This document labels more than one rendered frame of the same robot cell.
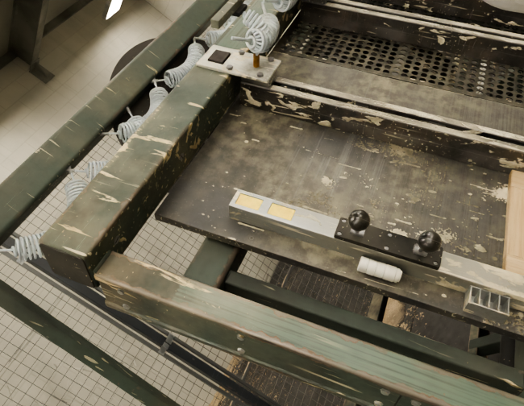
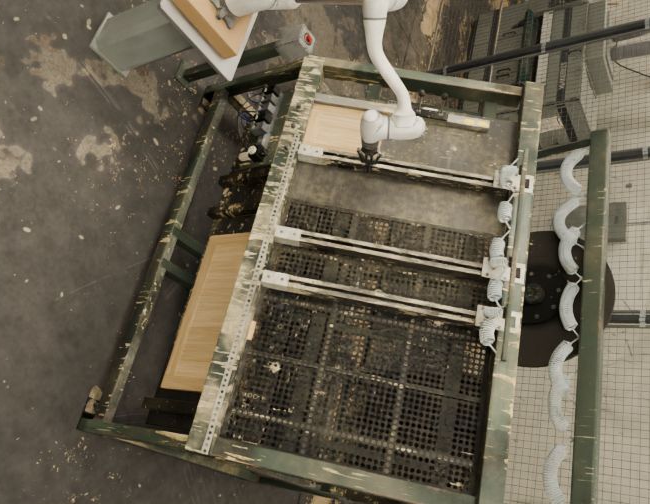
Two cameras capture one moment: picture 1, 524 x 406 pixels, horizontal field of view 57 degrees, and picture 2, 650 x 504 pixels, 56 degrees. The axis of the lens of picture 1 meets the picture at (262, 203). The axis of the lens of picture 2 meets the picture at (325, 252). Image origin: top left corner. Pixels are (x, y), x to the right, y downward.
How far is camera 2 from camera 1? 336 cm
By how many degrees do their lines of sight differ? 67
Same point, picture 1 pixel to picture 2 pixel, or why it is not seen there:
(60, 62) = not seen: outside the picture
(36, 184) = (592, 176)
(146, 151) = (529, 122)
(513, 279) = (386, 109)
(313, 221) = (456, 119)
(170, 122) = (527, 138)
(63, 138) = (599, 202)
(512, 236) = not seen: hidden behind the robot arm
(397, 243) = (426, 113)
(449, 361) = not seen: hidden behind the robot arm
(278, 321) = (460, 83)
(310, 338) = (450, 80)
